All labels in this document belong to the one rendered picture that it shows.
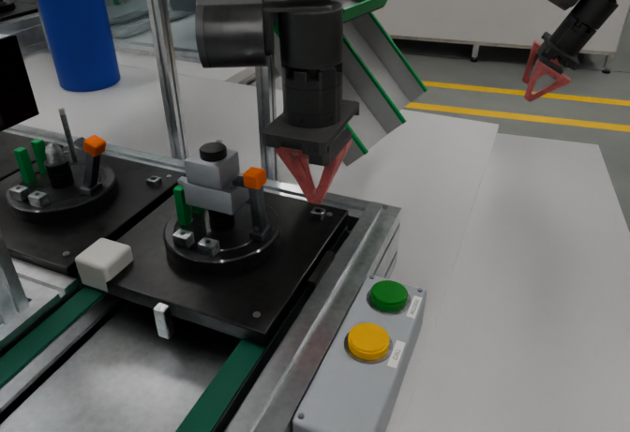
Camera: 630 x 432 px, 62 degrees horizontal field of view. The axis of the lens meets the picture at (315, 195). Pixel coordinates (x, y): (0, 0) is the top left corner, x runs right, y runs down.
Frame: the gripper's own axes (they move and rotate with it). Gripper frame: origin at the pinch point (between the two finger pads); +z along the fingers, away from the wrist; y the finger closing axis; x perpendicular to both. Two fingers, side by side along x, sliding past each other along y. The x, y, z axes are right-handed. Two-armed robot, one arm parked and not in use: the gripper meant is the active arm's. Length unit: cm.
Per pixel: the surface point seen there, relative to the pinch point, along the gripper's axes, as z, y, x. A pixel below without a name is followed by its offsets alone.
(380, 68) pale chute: 1.5, -46.8, -6.4
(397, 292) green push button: 9.0, 1.7, 10.1
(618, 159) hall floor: 109, -255, 73
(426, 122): 21, -69, -1
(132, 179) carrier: 8.5, -7.6, -32.1
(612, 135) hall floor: 110, -288, 72
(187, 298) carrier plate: 8.8, 10.7, -10.4
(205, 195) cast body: 1.3, 2.2, -12.4
